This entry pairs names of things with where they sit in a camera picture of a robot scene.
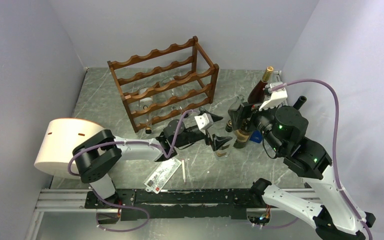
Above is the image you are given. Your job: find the white printed card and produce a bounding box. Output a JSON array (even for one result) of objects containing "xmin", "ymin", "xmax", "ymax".
[{"xmin": 143, "ymin": 157, "xmax": 182, "ymax": 194}]

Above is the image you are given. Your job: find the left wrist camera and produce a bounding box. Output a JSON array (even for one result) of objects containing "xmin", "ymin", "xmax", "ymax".
[{"xmin": 194, "ymin": 113, "xmax": 214, "ymax": 133}]

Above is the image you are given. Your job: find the wooden wine rack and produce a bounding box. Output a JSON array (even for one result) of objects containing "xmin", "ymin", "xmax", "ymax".
[{"xmin": 107, "ymin": 35, "xmax": 220, "ymax": 134}]

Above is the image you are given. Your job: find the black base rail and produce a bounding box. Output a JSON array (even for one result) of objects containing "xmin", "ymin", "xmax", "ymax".
[{"xmin": 84, "ymin": 179, "xmax": 279, "ymax": 222}]

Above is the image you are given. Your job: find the dark red wine bottle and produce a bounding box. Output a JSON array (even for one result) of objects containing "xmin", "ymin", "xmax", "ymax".
[{"xmin": 247, "ymin": 66, "xmax": 274, "ymax": 104}]

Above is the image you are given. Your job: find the green wine bottle white label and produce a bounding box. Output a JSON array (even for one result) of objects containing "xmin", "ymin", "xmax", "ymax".
[{"xmin": 292, "ymin": 95, "xmax": 307, "ymax": 111}]

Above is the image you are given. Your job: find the clear bottle rack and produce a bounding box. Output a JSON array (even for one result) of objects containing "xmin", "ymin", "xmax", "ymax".
[{"xmin": 228, "ymin": 94, "xmax": 245, "ymax": 112}]

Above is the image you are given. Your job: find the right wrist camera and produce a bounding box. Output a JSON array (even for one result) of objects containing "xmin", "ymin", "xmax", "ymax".
[{"xmin": 259, "ymin": 81, "xmax": 288, "ymax": 112}]

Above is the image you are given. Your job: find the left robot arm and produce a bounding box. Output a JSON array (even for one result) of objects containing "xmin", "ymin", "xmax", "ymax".
[{"xmin": 67, "ymin": 107, "xmax": 233, "ymax": 208}]

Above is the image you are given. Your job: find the white cylindrical container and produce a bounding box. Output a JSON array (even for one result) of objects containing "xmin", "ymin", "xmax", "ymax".
[{"xmin": 34, "ymin": 118, "xmax": 104, "ymax": 179}]

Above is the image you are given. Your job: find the green bottle brown label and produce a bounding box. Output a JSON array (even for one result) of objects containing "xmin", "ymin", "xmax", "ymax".
[{"xmin": 233, "ymin": 119, "xmax": 253, "ymax": 149}]

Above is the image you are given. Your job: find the white pen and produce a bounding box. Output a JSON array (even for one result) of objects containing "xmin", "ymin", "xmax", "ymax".
[{"xmin": 181, "ymin": 159, "xmax": 187, "ymax": 184}]

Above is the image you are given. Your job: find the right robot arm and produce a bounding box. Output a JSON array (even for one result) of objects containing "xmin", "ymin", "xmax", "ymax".
[{"xmin": 228, "ymin": 102, "xmax": 376, "ymax": 240}]

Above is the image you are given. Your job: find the clear bottle bottom row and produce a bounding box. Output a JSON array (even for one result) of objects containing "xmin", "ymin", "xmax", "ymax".
[{"xmin": 137, "ymin": 96, "xmax": 154, "ymax": 135}]

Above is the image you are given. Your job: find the blue square bottle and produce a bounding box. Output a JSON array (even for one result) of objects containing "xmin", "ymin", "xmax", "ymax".
[{"xmin": 249, "ymin": 130, "xmax": 263, "ymax": 144}]

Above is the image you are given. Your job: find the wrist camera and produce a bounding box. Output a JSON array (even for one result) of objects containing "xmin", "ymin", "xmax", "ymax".
[
  {"xmin": 194, "ymin": 113, "xmax": 214, "ymax": 133},
  {"xmin": 259, "ymin": 81, "xmax": 288, "ymax": 112}
]

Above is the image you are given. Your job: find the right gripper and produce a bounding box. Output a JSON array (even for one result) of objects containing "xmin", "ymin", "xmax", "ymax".
[{"xmin": 227, "ymin": 97, "xmax": 285, "ymax": 154}]

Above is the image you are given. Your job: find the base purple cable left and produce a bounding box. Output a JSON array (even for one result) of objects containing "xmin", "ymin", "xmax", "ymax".
[{"xmin": 95, "ymin": 203, "xmax": 151, "ymax": 233}]

